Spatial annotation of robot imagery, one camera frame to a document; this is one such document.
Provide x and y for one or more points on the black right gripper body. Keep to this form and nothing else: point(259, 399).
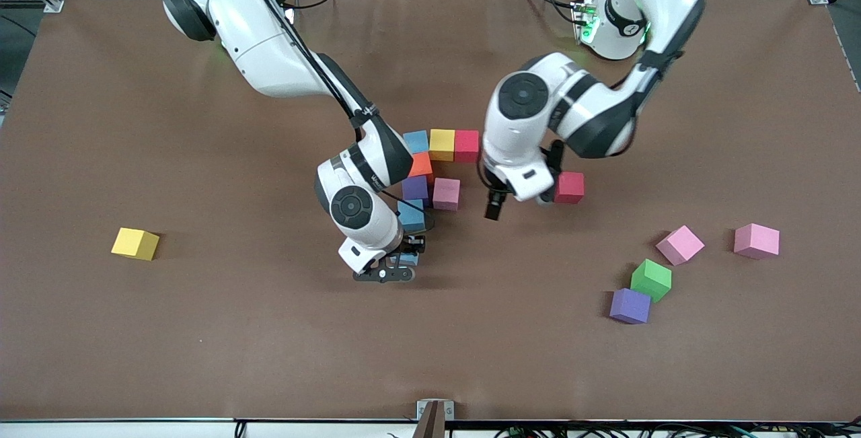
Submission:
point(412, 245)

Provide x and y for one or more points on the light blue foam cube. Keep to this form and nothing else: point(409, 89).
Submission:
point(416, 140)
point(408, 260)
point(412, 214)

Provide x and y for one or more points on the red foam cube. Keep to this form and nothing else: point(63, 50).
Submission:
point(570, 187)
point(467, 146)

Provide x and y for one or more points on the pink foam cube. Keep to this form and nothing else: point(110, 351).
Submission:
point(757, 239)
point(681, 245)
point(446, 194)

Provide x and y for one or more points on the purple foam cube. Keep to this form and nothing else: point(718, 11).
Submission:
point(416, 188)
point(630, 306)

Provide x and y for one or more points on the yellow foam cube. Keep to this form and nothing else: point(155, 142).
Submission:
point(442, 144)
point(134, 243)

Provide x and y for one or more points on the orange foam cube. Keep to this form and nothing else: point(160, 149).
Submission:
point(422, 165)

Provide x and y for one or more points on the green foam cube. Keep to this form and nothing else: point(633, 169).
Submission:
point(651, 278)

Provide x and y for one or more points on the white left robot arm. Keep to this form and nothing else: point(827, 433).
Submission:
point(525, 98)

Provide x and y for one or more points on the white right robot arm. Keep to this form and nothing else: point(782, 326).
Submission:
point(353, 206)

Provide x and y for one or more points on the brown table mat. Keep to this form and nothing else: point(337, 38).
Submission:
point(403, 344)

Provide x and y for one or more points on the white table edge strip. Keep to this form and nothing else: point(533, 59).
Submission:
point(134, 430)

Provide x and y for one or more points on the silver metal bracket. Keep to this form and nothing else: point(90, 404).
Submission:
point(424, 411)

